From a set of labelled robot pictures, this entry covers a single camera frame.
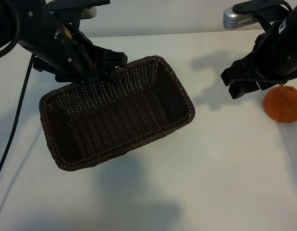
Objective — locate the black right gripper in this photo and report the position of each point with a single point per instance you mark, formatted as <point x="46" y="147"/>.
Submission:
<point x="271" y="62"/>

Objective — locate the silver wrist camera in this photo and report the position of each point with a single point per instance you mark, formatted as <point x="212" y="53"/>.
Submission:
<point x="89" y="13"/>
<point x="231" y="18"/>

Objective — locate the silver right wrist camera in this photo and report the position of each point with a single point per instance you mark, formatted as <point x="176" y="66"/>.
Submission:
<point x="231" y="18"/>

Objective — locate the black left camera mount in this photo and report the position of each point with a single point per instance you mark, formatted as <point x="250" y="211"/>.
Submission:
<point x="90" y="2"/>

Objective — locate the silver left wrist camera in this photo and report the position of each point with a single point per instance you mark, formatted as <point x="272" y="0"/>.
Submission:
<point x="89" y="13"/>

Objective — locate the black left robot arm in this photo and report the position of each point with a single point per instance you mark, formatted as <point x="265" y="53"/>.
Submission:
<point x="4" y="24"/>

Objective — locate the bumpy orange fruit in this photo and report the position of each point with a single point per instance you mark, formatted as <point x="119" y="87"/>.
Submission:
<point x="283" y="106"/>

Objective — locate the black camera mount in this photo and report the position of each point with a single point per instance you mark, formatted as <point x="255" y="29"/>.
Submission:
<point x="90" y="2"/>
<point x="259" y="6"/>

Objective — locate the dark brown wicker basket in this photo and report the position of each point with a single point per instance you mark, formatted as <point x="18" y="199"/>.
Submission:
<point x="115" y="115"/>

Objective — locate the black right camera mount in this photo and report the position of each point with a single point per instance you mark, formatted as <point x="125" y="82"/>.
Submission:
<point x="259" y="6"/>

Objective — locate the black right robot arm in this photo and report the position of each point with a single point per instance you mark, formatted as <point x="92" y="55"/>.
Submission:
<point x="295" y="14"/>

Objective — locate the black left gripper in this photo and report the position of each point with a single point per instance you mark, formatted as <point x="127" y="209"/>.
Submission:
<point x="66" y="55"/>

